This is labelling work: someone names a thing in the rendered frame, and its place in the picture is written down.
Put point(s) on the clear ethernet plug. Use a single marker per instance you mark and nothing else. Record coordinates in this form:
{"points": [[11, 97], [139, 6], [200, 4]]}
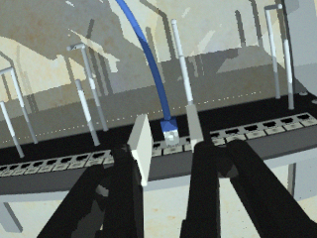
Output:
{"points": [[169, 129]]}

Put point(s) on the blue patch cord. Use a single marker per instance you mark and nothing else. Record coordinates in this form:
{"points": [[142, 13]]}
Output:
{"points": [[149, 56]]}

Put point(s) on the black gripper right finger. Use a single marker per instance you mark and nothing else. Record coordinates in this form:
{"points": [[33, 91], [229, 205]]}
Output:
{"points": [[272, 209]]}

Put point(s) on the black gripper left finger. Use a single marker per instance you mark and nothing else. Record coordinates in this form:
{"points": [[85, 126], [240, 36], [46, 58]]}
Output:
{"points": [[80, 214]]}

